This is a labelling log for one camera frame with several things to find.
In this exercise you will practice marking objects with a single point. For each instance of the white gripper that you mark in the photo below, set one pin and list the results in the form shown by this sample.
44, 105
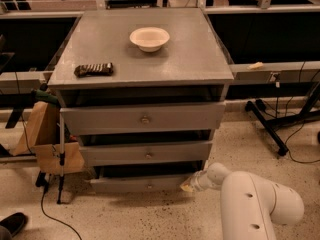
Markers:
195, 182

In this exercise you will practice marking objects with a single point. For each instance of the grey bottom drawer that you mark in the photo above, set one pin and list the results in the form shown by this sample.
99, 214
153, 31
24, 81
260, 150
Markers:
143, 177

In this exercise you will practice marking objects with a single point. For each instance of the grey drawer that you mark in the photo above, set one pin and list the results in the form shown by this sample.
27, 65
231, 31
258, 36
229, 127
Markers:
143, 118
143, 177
146, 153

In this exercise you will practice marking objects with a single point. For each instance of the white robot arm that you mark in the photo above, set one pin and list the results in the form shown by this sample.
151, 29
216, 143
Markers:
250, 205

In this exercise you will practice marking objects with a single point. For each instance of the grey middle drawer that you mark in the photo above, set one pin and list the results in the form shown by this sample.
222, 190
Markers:
146, 153

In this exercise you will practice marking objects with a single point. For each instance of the grey top drawer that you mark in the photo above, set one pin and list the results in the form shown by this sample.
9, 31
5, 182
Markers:
143, 118

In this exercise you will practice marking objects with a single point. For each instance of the grey wooden drawer cabinet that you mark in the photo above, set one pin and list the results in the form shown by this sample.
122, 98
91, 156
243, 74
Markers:
189, 68

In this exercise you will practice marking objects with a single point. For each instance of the black metal stand base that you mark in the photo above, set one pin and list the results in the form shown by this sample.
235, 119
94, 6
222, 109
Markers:
306, 115

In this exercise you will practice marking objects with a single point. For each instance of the small yellow foam piece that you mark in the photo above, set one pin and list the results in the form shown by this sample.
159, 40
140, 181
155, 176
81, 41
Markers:
255, 66

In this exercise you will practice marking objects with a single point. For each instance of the black tripod stand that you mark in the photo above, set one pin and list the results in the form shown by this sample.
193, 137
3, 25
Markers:
61, 157

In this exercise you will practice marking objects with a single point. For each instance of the white bowl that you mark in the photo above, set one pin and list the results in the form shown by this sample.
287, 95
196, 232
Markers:
149, 39

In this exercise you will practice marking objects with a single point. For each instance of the brown paper bag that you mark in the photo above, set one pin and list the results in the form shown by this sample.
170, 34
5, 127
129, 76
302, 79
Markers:
41, 135

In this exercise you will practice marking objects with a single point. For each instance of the black shoe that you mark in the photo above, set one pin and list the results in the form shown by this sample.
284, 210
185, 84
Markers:
12, 225

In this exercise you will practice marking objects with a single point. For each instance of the green handled tool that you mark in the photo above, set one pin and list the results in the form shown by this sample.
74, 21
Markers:
42, 95

